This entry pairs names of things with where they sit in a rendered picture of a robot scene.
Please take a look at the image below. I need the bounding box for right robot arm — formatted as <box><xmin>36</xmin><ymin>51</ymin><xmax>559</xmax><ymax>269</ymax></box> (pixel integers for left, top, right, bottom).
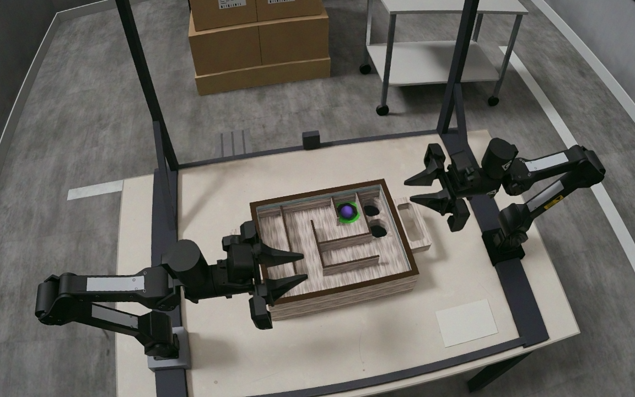
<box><xmin>35</xmin><ymin>235</ymin><xmax>254</xmax><ymax>361</ymax></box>

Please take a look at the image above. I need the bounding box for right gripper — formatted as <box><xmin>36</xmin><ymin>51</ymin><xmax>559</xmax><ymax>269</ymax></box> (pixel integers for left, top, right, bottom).
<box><xmin>212</xmin><ymin>220</ymin><xmax>308</xmax><ymax>330</ymax></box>

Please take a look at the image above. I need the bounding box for white rectangular sheet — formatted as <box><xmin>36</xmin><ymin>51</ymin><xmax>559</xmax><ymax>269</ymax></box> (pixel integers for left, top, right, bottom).
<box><xmin>435</xmin><ymin>299</ymin><xmax>498</xmax><ymax>348</ymax></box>

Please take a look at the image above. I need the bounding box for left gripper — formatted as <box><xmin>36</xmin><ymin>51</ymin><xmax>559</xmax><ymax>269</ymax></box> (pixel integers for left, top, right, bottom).
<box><xmin>404</xmin><ymin>143</ymin><xmax>482</xmax><ymax>232</ymax></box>

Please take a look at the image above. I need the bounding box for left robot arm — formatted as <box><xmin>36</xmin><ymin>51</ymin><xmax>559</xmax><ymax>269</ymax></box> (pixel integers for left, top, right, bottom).
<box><xmin>447</xmin><ymin>138</ymin><xmax>606</xmax><ymax>255</ymax></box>

